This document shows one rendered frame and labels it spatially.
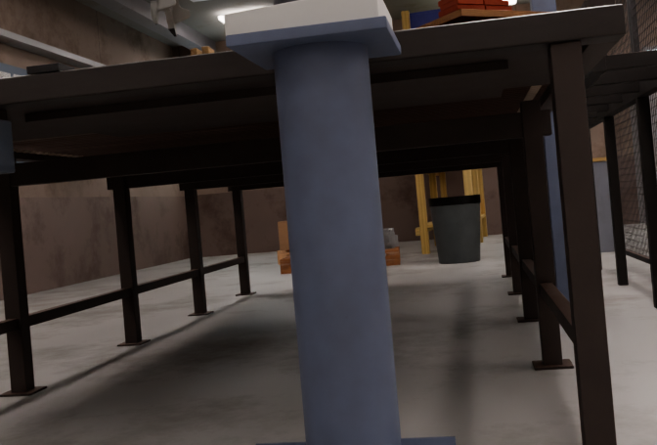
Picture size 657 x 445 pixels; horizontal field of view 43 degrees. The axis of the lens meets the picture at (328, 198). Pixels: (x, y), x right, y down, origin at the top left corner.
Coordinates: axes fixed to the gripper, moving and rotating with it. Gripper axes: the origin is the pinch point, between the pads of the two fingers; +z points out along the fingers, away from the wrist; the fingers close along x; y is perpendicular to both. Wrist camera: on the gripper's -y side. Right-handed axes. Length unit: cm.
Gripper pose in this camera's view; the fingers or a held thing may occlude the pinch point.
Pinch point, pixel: (163, 31)
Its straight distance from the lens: 210.7
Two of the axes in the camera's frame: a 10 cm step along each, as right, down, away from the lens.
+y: 9.9, -0.9, -1.2
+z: 0.9, 10.0, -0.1
